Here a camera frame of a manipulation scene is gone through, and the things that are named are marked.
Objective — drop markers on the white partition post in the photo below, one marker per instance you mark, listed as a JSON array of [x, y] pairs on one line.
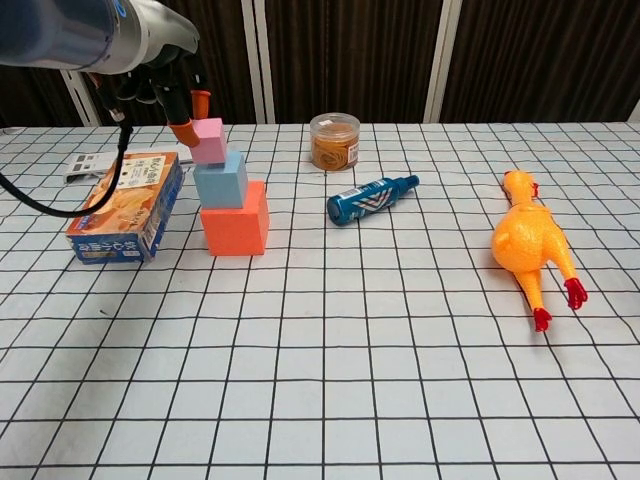
[[82, 100], [442, 60], [259, 60]]

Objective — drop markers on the orange cube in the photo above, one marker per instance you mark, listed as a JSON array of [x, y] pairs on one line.
[[232, 232]]

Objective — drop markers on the orange biscuit box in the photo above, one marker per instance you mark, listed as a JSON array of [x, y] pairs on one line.
[[125, 200]]

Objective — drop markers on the blue cube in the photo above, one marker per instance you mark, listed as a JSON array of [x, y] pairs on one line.
[[217, 187]]

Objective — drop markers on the blue spray bottle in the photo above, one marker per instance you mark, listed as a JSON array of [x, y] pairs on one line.
[[365, 202]]

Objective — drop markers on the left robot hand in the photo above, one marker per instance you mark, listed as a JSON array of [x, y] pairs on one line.
[[172, 30]]

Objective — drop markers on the small pink cube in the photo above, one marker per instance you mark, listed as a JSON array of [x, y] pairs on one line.
[[210, 145]]

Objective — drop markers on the yellow rubber chicken toy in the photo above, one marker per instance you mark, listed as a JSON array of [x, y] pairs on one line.
[[525, 240]]

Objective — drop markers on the white checkered tablecloth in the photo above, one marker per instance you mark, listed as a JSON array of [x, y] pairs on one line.
[[350, 375]]

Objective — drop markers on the clear jar of rubber bands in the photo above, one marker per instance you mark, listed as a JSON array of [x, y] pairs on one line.
[[334, 145]]

